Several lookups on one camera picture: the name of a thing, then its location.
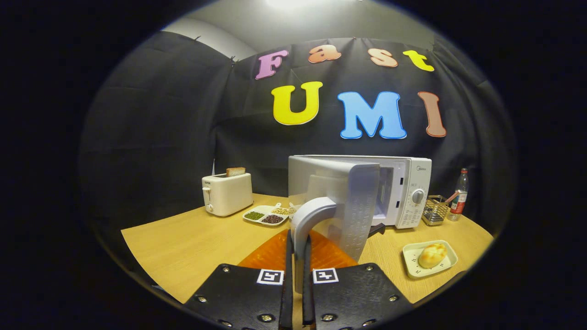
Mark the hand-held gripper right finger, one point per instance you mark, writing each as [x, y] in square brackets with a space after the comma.
[307, 298]

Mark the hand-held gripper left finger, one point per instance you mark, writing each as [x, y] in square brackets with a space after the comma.
[289, 284]

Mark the white microwave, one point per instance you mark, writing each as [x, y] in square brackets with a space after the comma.
[335, 183]

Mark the golden bread bun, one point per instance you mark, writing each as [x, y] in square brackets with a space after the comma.
[432, 255]

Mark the divided dish of beans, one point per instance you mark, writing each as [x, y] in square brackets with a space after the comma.
[263, 215]

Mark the white toaster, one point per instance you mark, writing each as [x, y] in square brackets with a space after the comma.
[227, 195]

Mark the cream speckled rectangular plate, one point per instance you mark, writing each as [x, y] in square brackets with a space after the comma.
[412, 268]

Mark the toast slice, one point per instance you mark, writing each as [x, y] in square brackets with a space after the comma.
[235, 172]

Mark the red striped straw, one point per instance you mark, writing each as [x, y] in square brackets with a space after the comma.
[451, 197]

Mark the red label plastic bottle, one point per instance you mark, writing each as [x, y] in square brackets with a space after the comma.
[459, 201]

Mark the black backdrop cloth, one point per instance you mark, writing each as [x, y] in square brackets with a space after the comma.
[151, 128]

